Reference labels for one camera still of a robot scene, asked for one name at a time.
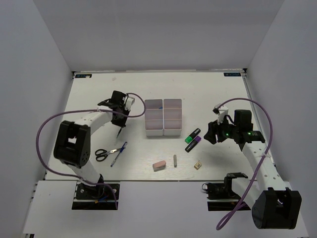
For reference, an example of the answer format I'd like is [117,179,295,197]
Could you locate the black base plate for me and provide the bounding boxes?
[202,182,240,211]
[72,183,117,210]

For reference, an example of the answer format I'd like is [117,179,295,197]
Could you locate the right white compartment organizer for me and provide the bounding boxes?
[163,99,182,136]

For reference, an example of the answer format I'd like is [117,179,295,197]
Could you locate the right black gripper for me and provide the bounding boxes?
[204,114,239,144]

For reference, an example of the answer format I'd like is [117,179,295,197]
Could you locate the right blue corner label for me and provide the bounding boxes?
[223,72,241,77]

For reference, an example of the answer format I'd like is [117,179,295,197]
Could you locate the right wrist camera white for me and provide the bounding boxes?
[213,104,228,125]

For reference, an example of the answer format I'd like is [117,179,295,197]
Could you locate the left blue corner label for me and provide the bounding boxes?
[75,74,92,78]

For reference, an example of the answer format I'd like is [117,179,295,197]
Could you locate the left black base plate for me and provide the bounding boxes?
[72,183,117,210]

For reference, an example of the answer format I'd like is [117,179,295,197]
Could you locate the purple highlighter marker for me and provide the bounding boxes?
[185,136,201,153]

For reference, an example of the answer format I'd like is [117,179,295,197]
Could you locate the grey stick eraser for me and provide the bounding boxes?
[173,155,177,168]

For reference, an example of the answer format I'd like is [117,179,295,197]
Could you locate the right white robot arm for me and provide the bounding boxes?
[202,106,302,230]

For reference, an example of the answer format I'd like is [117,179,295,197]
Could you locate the white compartment organizer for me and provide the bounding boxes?
[145,99,163,137]
[163,99,182,136]

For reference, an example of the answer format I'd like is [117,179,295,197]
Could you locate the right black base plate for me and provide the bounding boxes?
[202,182,240,211]

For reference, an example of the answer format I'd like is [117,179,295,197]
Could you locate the pink eraser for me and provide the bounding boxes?
[153,160,166,172]

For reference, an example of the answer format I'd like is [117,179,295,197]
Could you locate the blue ballpoint pen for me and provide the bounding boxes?
[110,141,128,167]

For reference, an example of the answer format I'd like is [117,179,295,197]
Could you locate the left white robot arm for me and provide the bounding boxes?
[53,91,135,198]

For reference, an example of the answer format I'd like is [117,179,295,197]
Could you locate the black handled scissors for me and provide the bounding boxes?
[95,148,121,162]

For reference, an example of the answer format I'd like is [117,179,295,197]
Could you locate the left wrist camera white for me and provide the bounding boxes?
[124,96,135,111]

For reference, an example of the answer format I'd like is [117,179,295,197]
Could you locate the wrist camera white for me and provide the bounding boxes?
[124,96,135,111]
[213,104,228,125]

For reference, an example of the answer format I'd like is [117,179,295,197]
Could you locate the green highlighter marker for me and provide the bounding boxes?
[184,128,201,144]

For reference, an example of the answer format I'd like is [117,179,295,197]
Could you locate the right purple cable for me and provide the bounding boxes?
[215,98,274,231]

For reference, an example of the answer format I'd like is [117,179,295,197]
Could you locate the left white compartment organizer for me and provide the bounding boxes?
[145,99,163,137]

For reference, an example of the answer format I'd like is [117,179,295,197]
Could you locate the blue corner label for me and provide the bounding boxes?
[75,74,92,78]
[223,72,241,77]

